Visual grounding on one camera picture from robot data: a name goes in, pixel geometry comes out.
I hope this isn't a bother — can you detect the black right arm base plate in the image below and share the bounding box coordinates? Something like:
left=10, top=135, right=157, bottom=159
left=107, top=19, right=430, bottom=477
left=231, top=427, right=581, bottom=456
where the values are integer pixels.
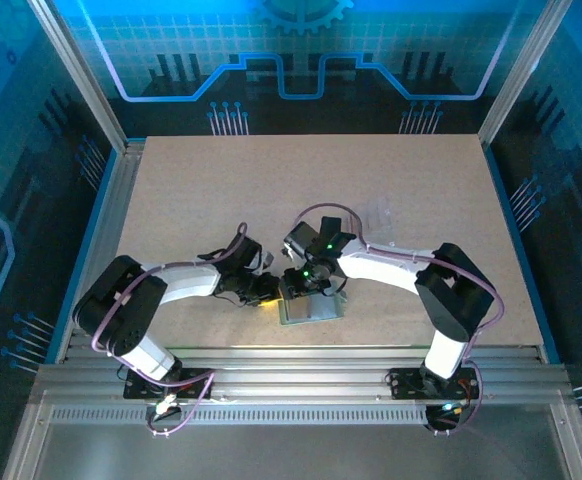
left=387, top=367, right=481, bottom=401

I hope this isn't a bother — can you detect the aluminium frame post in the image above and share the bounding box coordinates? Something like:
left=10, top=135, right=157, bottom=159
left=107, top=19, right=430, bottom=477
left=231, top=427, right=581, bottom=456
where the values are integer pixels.
left=477, top=0, right=574, bottom=147
left=26, top=0, right=131, bottom=154

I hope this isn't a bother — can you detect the blue table edge strip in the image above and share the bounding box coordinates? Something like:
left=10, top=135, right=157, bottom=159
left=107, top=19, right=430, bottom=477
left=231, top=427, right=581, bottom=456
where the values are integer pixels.
left=44, top=147, right=124, bottom=364

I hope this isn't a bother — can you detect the aluminium side rail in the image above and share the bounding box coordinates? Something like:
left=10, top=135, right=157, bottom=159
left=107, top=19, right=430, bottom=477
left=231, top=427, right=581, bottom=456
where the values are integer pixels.
left=54, top=139, right=147, bottom=364

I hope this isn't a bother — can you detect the slotted metal cable duct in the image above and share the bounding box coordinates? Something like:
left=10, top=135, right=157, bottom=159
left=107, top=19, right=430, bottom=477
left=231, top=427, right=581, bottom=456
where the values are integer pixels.
left=49, top=405, right=431, bottom=427

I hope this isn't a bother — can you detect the clear acrylic card box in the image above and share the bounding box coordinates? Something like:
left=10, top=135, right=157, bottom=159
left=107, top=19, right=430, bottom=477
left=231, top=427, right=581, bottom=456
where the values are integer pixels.
left=363, top=197, right=400, bottom=246

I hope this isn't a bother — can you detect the black connector with lights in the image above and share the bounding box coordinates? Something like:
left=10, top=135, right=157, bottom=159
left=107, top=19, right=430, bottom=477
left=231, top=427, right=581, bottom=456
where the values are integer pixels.
left=424, top=399, right=472, bottom=434

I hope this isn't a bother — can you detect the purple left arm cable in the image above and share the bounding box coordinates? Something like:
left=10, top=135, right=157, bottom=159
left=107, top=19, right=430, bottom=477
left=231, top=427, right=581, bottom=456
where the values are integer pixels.
left=92, top=222, right=249, bottom=439

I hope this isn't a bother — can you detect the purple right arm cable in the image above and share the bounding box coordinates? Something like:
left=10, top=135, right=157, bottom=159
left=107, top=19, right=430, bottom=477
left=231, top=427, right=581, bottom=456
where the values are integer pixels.
left=290, top=202, right=505, bottom=437

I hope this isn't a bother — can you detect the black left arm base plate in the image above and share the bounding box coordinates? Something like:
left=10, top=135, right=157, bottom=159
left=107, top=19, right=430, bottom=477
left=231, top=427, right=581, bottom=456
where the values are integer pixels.
left=122, top=367, right=216, bottom=401

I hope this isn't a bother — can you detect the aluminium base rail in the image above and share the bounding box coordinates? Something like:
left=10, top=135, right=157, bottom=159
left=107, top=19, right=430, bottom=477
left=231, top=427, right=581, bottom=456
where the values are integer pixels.
left=29, top=343, right=575, bottom=409

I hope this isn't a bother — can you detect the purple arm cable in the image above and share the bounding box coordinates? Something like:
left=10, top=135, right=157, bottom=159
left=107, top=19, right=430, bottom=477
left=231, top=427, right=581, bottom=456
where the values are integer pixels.
left=290, top=202, right=505, bottom=437
left=92, top=222, right=249, bottom=439

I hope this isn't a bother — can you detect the white cable connector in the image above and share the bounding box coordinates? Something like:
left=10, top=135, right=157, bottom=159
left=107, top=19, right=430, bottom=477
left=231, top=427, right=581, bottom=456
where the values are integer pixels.
left=153, top=393, right=180, bottom=417

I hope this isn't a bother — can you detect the grey metal tray panel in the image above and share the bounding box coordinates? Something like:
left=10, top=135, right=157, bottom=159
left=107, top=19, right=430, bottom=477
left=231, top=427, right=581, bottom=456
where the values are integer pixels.
left=1, top=403, right=582, bottom=480

